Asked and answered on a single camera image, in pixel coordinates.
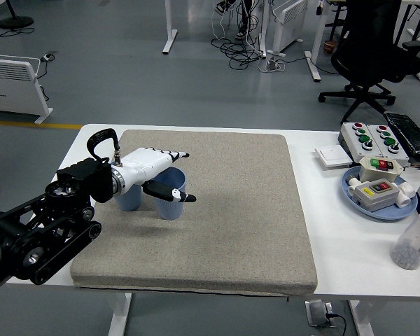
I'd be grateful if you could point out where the black wrapped keyboard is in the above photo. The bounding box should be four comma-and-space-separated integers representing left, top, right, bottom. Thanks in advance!
382, 111, 420, 158

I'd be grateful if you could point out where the blue round plate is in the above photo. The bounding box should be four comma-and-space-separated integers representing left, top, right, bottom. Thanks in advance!
340, 170, 418, 221

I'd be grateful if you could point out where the clear bottle with red cap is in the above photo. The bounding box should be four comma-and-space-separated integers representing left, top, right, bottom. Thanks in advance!
390, 205, 420, 271

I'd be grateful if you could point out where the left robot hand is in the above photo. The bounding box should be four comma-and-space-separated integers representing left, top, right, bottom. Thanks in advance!
117, 146, 198, 204

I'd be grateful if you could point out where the small white panel heater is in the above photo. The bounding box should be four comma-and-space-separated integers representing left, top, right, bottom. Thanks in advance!
267, 0, 309, 57

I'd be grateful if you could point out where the white table leg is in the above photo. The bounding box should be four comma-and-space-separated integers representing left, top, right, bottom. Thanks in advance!
107, 292, 133, 336
348, 300, 375, 336

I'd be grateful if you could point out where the white desk leg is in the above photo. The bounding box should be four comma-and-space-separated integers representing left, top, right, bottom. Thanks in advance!
162, 0, 179, 55
303, 0, 328, 83

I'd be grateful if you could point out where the silver floor socket box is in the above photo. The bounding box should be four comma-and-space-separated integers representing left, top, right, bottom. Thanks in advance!
304, 300, 335, 328

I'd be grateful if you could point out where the blue ribbed plastic cup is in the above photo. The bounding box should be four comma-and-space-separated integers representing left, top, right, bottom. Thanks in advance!
114, 183, 143, 211
150, 167, 188, 221

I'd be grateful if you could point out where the grey-brown fabric mat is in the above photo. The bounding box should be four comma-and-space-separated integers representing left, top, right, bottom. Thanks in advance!
69, 129, 319, 298

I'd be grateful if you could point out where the black floor cable bundle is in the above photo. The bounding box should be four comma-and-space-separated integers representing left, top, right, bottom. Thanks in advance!
209, 36, 267, 70

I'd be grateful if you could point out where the large white panel heater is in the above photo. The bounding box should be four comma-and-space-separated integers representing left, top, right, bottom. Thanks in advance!
0, 54, 54, 126

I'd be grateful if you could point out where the white control button box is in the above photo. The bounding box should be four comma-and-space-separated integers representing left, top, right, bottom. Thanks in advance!
337, 121, 384, 165
366, 124, 411, 165

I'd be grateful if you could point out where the black office chair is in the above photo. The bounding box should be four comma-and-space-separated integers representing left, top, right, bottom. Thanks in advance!
317, 0, 420, 124

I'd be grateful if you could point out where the white wall switch plate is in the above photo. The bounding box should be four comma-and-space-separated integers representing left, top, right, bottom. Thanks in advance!
314, 145, 353, 171

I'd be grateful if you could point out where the black round stand base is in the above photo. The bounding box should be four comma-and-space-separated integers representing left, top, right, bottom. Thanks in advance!
0, 0, 34, 29

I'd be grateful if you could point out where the grey push-button switch box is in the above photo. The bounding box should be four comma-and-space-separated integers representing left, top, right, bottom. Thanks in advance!
348, 177, 416, 213

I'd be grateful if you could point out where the white green-red button switch box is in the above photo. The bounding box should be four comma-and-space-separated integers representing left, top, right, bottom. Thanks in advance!
356, 155, 405, 183

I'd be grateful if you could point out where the black floor socket cable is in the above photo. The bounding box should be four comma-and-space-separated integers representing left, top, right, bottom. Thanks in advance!
327, 312, 347, 336

